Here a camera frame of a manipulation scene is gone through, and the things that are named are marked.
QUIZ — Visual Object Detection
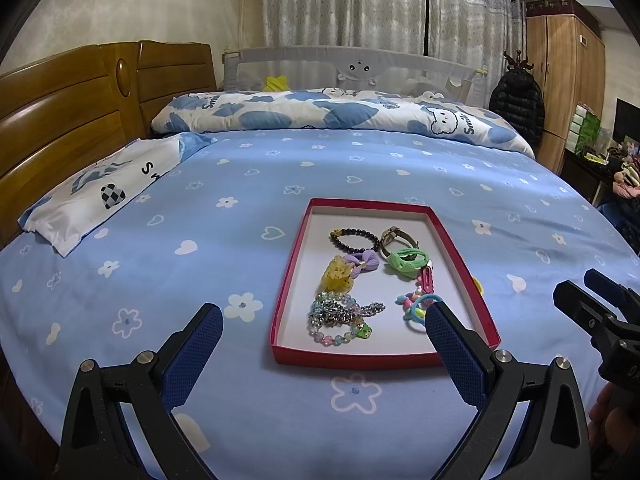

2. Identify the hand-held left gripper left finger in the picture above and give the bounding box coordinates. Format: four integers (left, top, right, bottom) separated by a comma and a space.
52, 302, 224, 480

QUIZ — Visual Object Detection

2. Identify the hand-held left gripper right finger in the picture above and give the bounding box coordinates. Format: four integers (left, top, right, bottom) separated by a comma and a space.
425, 302, 593, 480

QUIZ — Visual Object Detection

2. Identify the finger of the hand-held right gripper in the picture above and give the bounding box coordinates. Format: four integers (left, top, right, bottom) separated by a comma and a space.
584, 268, 640, 318
552, 280, 626, 346

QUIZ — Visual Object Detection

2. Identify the blue hair tie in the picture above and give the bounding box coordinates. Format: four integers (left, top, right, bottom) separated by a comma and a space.
410, 294, 446, 333

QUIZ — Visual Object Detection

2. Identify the colourful bead bracelet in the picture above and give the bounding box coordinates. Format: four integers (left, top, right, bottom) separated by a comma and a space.
396, 289, 426, 322

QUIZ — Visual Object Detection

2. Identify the silver chain bracelet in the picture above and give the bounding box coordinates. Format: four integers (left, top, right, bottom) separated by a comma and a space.
309, 296, 386, 326

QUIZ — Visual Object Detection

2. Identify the green bow hair tie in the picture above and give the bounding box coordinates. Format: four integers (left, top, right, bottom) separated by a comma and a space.
385, 247, 433, 281

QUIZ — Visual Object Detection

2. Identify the purple bow hair tie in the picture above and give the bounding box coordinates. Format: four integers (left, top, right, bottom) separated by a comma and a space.
342, 250, 383, 281

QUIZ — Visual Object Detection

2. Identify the pastel bead bracelet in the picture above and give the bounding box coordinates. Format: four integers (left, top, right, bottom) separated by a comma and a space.
308, 292, 367, 346

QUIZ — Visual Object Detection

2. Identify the yellow hair claw clip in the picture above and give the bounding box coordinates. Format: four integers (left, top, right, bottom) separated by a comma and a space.
320, 255, 357, 293

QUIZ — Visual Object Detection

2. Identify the red cardboard tray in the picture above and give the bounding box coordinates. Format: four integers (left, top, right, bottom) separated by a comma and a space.
270, 198, 502, 371

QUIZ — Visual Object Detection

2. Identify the person's right hand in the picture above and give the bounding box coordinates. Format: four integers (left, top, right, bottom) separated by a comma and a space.
590, 385, 640, 453

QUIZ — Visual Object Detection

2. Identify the pink cloth pile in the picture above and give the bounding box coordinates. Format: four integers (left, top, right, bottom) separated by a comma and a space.
612, 152, 640, 200

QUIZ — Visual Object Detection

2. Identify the dark desk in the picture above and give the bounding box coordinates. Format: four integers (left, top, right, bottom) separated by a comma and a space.
562, 147, 621, 206

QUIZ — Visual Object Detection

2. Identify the blue flower bed sheet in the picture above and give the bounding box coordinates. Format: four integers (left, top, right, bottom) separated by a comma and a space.
0, 130, 640, 480

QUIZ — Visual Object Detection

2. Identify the gold wrist watch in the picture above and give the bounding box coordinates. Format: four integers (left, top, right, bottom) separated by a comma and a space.
378, 226, 420, 261

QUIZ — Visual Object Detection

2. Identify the green packet stack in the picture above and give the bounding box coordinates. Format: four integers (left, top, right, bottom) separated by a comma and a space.
569, 102, 603, 156

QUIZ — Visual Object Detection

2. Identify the black monitor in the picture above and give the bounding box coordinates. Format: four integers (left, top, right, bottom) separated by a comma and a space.
614, 98, 640, 143

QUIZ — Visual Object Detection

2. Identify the white printed pillow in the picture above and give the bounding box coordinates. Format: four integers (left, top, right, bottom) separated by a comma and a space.
19, 132, 216, 257

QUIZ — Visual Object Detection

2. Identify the black puffer jacket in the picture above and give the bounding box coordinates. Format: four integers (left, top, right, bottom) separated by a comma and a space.
489, 67, 546, 148

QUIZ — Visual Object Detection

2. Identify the wooden wardrobe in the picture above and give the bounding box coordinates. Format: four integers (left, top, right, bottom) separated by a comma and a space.
525, 12, 607, 176

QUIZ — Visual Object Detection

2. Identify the dark coat rack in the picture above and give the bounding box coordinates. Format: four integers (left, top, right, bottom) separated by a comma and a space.
502, 49, 535, 73

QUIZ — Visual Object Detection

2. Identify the blue and white quilt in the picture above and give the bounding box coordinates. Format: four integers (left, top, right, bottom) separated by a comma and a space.
150, 87, 536, 158

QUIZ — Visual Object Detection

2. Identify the wooden headboard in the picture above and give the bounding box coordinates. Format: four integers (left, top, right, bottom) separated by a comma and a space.
0, 41, 218, 251

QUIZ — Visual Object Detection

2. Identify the dark storage box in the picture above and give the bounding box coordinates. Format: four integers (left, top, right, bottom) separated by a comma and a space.
525, 0, 601, 36

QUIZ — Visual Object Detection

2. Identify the grey patterned curtain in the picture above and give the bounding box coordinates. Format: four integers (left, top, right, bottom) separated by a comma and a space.
260, 0, 428, 53
427, 0, 526, 76

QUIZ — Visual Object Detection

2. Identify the dark bead bracelet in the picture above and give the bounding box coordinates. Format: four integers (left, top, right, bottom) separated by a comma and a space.
330, 228, 377, 256

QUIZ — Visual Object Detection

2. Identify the grey bed rail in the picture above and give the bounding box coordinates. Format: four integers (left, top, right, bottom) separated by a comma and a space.
222, 45, 488, 106

